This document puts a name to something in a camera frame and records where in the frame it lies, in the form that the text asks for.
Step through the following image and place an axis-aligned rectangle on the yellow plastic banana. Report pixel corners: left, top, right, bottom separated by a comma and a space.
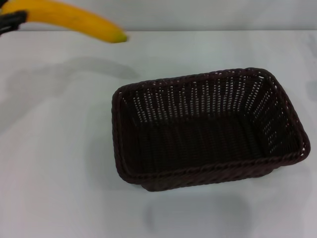
0, 0, 129, 43

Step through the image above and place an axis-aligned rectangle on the dark brown woven basket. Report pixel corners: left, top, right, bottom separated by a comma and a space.
110, 66, 311, 193

